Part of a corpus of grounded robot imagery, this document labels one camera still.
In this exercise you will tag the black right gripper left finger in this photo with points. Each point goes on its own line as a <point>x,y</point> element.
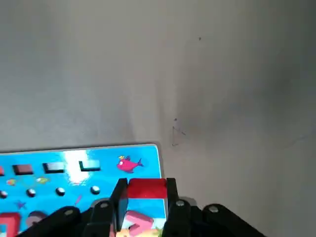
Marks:
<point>103,219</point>

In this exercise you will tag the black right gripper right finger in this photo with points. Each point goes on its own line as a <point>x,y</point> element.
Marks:
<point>180,219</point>

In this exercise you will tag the red rectangle block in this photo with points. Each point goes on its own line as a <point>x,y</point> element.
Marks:
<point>147,188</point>

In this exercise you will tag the blue wooden toy board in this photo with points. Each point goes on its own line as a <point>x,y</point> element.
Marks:
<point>106,158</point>

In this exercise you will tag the pink greater than piece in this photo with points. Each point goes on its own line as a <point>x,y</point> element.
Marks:
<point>139,217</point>

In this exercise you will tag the purple number eight piece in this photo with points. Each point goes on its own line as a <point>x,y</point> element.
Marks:
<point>34,214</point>

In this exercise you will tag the red number seven piece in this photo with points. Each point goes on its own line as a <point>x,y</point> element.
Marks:
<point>10,217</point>

